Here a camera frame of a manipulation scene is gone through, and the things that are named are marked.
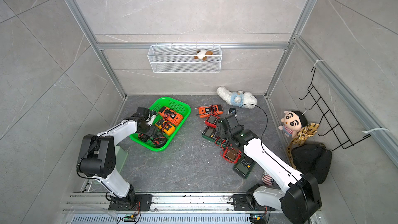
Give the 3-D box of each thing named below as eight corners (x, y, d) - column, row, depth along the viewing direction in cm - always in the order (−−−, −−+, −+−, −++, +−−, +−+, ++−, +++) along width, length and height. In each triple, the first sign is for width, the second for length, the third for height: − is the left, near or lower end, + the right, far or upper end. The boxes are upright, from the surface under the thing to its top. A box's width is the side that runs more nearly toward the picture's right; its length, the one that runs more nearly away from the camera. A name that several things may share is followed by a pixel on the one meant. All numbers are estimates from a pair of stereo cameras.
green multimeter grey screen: (231, 169, 86) (232, 167, 84) (242, 155, 91) (244, 152, 89) (244, 180, 82) (246, 178, 80) (255, 164, 87) (257, 162, 85)
